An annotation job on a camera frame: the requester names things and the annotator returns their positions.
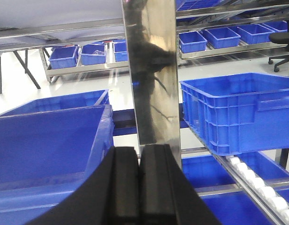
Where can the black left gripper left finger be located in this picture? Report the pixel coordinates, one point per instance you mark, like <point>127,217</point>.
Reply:
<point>108,197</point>

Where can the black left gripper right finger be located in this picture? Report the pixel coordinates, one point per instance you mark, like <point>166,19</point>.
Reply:
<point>166,196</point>

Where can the blue bin lower right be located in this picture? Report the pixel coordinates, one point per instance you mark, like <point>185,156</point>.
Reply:
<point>227,200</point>

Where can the large blue bin left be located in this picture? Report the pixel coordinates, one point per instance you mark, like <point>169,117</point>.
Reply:
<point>45,156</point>

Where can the blue bin behind left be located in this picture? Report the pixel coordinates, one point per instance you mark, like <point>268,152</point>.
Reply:
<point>91,98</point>

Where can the large blue crate right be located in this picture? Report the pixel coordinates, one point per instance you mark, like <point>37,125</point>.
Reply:
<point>239,113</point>

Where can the small blue bin with parts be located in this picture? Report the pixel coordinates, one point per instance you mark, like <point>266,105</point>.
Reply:
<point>93,54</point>

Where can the small blue bin far left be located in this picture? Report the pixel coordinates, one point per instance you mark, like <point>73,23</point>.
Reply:
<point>64,57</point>

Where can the grey table with black legs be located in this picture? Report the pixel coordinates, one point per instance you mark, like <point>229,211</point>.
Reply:
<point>27,41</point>

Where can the white roller conveyor rail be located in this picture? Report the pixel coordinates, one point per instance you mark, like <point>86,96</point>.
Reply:
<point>272,204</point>

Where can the small blue bin by post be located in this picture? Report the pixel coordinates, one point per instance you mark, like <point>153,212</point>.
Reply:
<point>120,51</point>

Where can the shiny steel shelf post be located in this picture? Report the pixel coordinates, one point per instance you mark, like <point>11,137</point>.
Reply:
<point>150,28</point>

